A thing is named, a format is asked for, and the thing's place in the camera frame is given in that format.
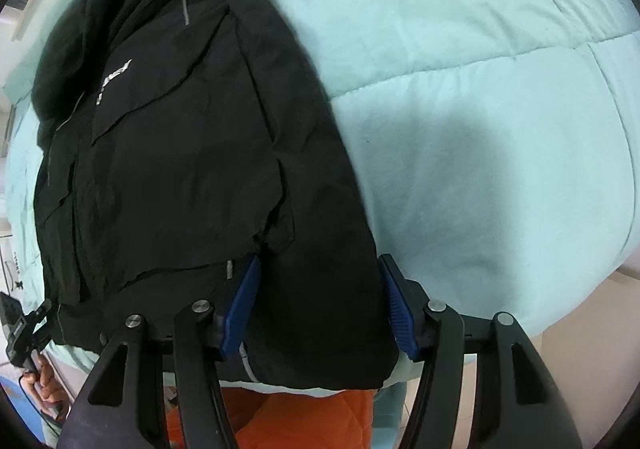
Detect white sketch poster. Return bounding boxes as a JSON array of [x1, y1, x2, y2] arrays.
[[0, 235, 30, 294]]

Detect person's left hand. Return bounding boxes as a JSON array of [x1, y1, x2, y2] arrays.
[[21, 355, 69, 422]]

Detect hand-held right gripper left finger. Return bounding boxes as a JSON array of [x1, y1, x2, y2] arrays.
[[60, 254, 262, 449]]

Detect teal quilted blanket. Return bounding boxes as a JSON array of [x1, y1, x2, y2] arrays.
[[0, 0, 640, 392]]

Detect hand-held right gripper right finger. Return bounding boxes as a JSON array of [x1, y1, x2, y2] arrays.
[[378, 253, 584, 449]]

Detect black hooded jacket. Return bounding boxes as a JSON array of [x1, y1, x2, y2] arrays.
[[31, 0, 401, 391]]

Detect orange quilted clothing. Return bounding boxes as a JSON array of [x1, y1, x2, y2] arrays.
[[164, 375, 379, 449]]

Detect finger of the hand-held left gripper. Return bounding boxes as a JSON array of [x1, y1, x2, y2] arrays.
[[24, 298, 54, 347]]

